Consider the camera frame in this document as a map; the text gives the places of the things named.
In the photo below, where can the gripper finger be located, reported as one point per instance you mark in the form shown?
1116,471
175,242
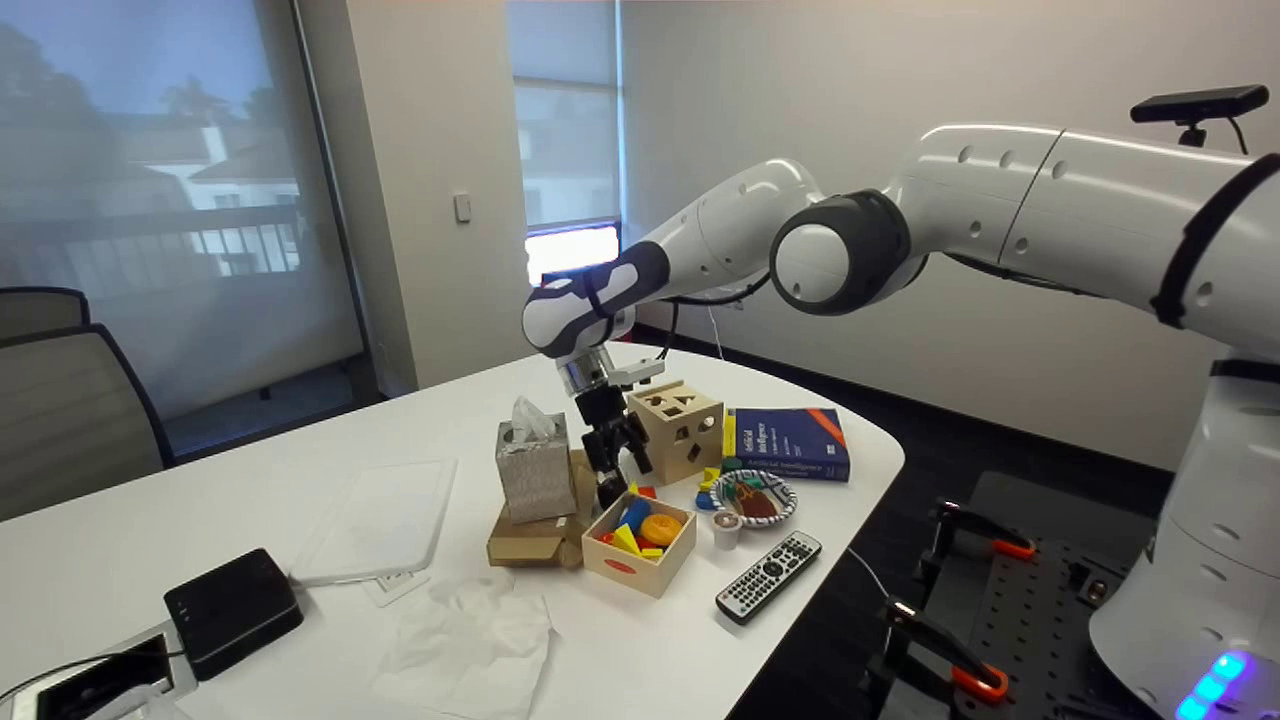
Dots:
608,480
636,445

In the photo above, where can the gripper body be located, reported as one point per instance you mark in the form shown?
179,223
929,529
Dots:
600,405

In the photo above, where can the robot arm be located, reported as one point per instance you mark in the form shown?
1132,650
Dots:
1100,210

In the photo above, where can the yellow triangle block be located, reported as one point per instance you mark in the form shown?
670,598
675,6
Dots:
626,541

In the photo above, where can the grey patterned tissue box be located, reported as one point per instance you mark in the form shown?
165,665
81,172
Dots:
536,478

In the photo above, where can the orange round block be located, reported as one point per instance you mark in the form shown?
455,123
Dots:
662,530

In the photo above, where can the small blue block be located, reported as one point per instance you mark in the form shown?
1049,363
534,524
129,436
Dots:
706,500

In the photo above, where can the small wooden box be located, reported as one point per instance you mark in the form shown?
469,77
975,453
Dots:
640,572

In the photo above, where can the flat brown cardboard box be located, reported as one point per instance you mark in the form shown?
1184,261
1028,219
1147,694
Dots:
530,545

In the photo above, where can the white patterned plate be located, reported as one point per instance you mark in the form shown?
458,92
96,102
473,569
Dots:
756,500

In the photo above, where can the black box device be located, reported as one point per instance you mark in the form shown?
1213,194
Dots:
232,612

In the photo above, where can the wooden shape sorter cube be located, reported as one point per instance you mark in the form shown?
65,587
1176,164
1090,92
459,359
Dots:
680,430

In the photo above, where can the small white cup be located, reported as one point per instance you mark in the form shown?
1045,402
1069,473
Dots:
727,530

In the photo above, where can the brown piece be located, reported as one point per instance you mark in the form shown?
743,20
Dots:
758,502

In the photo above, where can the blue book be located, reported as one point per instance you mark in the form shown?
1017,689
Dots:
790,440

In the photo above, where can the black remote control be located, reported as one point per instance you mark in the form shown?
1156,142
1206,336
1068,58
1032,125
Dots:
768,578

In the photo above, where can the crumpled white tissue paper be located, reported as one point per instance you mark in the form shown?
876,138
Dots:
465,650

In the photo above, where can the white flat tray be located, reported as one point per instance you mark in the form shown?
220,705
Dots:
375,525

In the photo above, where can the white card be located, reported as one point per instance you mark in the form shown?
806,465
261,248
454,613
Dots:
395,587

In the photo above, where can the narrow window with shade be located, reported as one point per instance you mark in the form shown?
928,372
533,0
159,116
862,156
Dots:
565,130

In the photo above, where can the black orange clamp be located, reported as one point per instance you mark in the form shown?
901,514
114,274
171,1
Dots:
950,650
985,535

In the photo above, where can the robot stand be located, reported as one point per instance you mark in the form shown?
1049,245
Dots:
1020,620

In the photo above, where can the large window with shade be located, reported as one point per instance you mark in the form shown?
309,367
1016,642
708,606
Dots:
170,200

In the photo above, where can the grey office chair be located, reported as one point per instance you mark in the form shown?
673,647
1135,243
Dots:
70,420
40,310

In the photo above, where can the table power socket panel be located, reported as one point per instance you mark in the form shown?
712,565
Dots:
100,685

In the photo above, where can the wall switch plate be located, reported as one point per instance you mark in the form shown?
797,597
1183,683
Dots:
462,208

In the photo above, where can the camera on mount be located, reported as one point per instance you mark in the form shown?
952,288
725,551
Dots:
1198,104

